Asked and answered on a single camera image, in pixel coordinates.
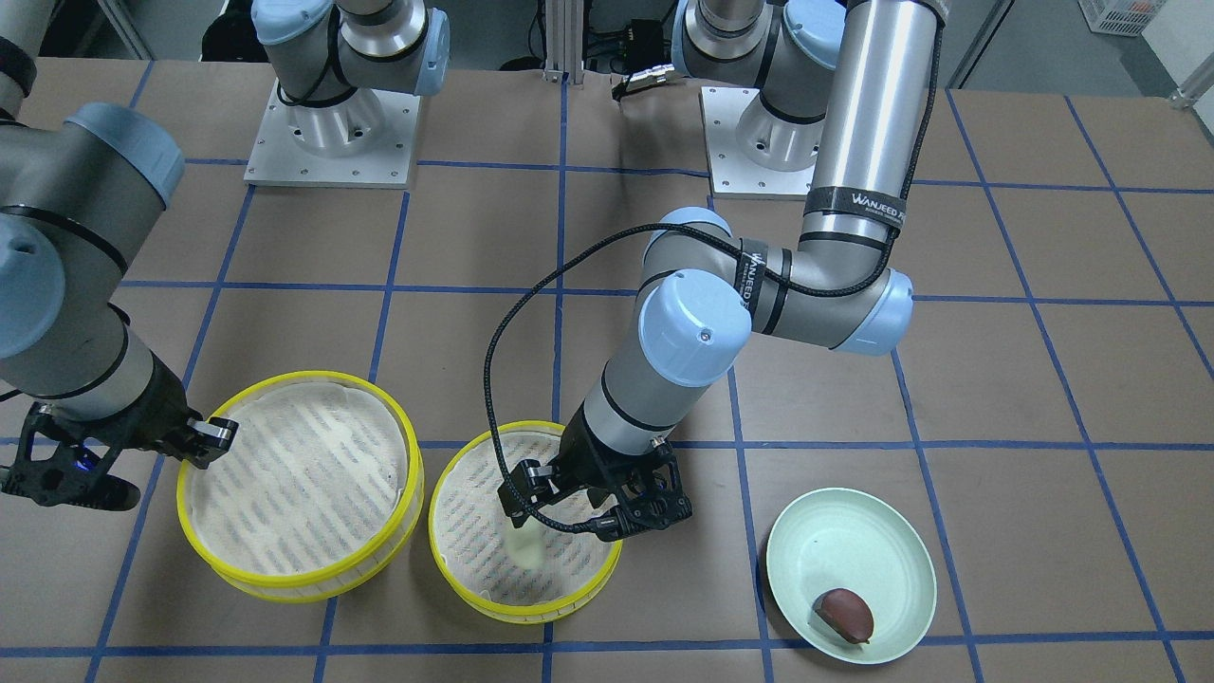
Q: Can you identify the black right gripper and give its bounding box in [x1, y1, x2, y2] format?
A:
[2, 359, 239, 511]

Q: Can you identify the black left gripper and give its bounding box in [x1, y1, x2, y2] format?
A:
[498, 422, 693, 542]

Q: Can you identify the white steamed bun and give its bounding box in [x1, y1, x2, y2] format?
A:
[504, 523, 546, 571]

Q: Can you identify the brown steamed bun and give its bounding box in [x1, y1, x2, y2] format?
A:
[812, 587, 875, 645]

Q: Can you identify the yellow steamer basket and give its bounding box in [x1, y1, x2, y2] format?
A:
[429, 432, 623, 625]
[176, 371, 425, 604]

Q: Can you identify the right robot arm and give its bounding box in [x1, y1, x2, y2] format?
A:
[1, 1, 238, 511]

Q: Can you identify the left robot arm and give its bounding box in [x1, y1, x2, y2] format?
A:
[486, 1, 949, 542]

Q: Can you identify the green plate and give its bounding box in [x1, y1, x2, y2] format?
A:
[764, 488, 937, 665]

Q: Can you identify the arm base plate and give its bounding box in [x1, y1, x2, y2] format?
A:
[244, 85, 422, 190]
[700, 85, 824, 199]

